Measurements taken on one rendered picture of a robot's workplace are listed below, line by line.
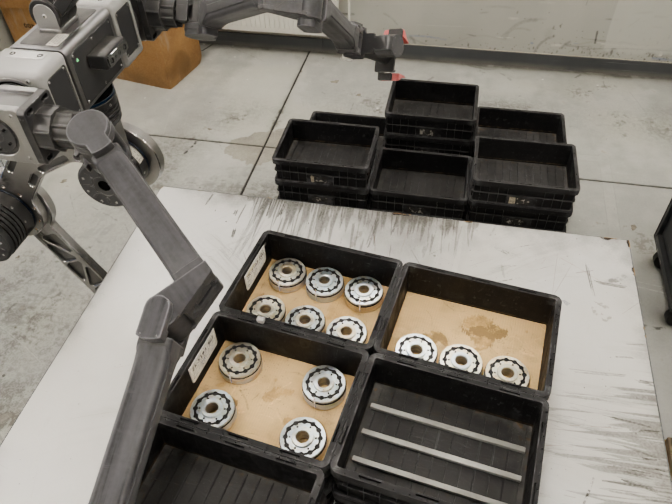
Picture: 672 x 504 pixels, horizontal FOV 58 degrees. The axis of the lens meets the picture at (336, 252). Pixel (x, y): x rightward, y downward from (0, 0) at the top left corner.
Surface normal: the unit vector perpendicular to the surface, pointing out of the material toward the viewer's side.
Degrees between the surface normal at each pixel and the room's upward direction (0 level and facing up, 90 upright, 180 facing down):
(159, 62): 90
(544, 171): 0
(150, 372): 23
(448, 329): 0
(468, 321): 0
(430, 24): 90
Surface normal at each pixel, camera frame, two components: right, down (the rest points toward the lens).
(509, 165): -0.03, -0.69
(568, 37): -0.20, 0.71
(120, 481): -0.04, -0.40
